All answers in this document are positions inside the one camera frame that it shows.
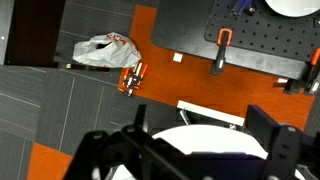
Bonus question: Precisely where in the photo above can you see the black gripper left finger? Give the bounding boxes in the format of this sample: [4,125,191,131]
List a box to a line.
[63,104,191,180]

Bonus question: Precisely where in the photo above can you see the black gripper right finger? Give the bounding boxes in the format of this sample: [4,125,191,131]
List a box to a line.
[246,104,320,180]

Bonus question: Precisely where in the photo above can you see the orange black bar clamp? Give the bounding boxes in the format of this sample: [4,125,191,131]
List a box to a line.
[283,48,320,97]
[210,28,234,76]

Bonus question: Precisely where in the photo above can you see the white metal table base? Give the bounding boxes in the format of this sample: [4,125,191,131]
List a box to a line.
[176,99,246,128]

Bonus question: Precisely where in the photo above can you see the white plastic shopping bag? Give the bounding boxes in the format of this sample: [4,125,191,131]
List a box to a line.
[72,31,143,69]

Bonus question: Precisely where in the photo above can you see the black perforated pegboard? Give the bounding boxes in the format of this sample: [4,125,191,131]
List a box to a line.
[203,0,320,63]

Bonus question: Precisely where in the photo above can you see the small white paper scrap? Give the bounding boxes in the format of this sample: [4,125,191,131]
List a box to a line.
[172,52,184,63]

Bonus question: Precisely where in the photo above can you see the wooden office desk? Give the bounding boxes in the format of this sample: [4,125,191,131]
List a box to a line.
[4,0,66,66]

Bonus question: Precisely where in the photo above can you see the blue metal bar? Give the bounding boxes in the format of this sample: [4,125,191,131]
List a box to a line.
[229,0,259,18]

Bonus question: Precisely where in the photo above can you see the orange-handled pliers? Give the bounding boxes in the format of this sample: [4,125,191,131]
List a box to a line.
[118,61,149,98]

